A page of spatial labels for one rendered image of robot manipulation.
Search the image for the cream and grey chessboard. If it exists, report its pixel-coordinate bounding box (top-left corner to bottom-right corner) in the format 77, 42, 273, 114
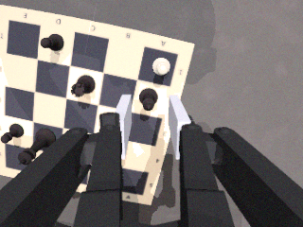
0, 5, 194, 205

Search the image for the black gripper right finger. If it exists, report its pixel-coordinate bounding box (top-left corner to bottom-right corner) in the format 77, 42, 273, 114
168, 95, 303, 227

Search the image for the white pawn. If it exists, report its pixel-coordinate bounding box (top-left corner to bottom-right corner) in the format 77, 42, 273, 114
152, 58, 169, 75

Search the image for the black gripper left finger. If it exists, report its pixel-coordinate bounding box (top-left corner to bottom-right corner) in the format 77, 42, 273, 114
0, 95, 132, 227

